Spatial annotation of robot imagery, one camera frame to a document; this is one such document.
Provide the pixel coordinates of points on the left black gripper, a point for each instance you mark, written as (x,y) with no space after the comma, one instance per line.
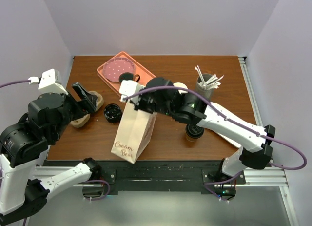
(88,105)

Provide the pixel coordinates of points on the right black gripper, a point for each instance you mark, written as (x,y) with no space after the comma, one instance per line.
(140,105)

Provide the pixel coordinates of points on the cream bear paper bag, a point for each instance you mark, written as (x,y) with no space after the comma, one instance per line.
(133,134)

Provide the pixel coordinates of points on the brown paper coffee cup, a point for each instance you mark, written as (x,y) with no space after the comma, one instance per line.
(192,139)

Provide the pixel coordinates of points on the black plastic cup lid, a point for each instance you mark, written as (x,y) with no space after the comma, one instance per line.
(194,131)

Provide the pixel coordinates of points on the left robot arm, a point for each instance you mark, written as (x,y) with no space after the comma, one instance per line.
(21,145)

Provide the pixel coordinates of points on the salmon pink tray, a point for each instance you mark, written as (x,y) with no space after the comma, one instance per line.
(145,75)

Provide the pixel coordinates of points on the stack of black lids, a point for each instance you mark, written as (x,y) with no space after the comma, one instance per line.
(112,113)

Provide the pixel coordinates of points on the stack of paper cups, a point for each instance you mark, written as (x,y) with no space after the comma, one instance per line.
(181,85)

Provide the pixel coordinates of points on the dark green mug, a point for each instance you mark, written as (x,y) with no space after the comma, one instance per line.
(129,76)

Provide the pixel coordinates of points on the pink dotted plate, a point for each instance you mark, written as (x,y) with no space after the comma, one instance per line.
(113,68)

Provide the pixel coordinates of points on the grey straw holder cup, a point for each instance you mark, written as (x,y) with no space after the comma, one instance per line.
(205,91)

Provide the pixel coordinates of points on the white rectangular tray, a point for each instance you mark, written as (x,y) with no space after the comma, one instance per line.
(232,142)

